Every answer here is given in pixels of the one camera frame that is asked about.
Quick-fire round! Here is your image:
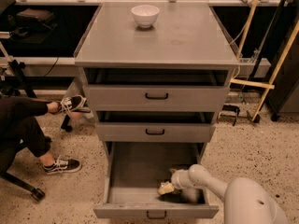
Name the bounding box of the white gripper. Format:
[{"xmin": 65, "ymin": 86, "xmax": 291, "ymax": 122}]
[{"xmin": 158, "ymin": 168, "xmax": 191, "ymax": 195}]

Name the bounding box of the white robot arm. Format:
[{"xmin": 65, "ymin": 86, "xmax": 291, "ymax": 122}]
[{"xmin": 158, "ymin": 164, "xmax": 288, "ymax": 224}]

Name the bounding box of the grey bottom drawer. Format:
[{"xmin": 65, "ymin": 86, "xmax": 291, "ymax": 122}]
[{"xmin": 94, "ymin": 142, "xmax": 219, "ymax": 219}]

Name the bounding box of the grey drawer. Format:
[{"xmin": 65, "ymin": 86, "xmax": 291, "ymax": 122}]
[
  {"xmin": 83, "ymin": 68, "xmax": 229, "ymax": 112},
  {"xmin": 94, "ymin": 142, "xmax": 219, "ymax": 219},
  {"xmin": 96, "ymin": 111, "xmax": 216, "ymax": 143}
]

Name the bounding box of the grey middle drawer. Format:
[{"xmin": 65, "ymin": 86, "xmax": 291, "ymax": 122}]
[{"xmin": 96, "ymin": 111, "xmax": 216, "ymax": 143}]

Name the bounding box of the grey drawer cabinet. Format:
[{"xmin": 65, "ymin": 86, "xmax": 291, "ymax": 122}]
[{"xmin": 75, "ymin": 1, "xmax": 238, "ymax": 152}]

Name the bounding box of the grey top drawer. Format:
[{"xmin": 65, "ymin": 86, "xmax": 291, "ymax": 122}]
[{"xmin": 83, "ymin": 68, "xmax": 229, "ymax": 112}]

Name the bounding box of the black sneaker on floor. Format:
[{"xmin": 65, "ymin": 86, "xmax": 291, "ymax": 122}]
[{"xmin": 43, "ymin": 157, "xmax": 81, "ymax": 175}]

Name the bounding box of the black sneaker raised foot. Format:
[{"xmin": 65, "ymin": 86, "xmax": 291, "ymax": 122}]
[{"xmin": 59, "ymin": 95, "xmax": 86, "ymax": 113}]

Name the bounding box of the black office chair base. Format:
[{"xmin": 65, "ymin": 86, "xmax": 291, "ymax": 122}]
[{"xmin": 0, "ymin": 173, "xmax": 45, "ymax": 202}]

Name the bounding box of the seated person in black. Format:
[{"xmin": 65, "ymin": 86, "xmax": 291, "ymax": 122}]
[{"xmin": 0, "ymin": 97, "xmax": 60, "ymax": 174}]

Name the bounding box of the white ceramic bowl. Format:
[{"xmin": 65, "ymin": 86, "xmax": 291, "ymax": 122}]
[{"xmin": 131, "ymin": 5, "xmax": 160, "ymax": 28}]

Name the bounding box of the black tripod stand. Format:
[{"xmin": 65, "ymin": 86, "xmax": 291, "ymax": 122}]
[{"xmin": 0, "ymin": 31, "xmax": 38, "ymax": 99}]

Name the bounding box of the dark bag on shelf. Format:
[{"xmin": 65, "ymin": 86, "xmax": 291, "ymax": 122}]
[{"xmin": 16, "ymin": 8, "xmax": 55, "ymax": 33}]

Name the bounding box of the wooden easel frame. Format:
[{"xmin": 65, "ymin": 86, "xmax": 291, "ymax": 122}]
[{"xmin": 231, "ymin": 0, "xmax": 299, "ymax": 122}]

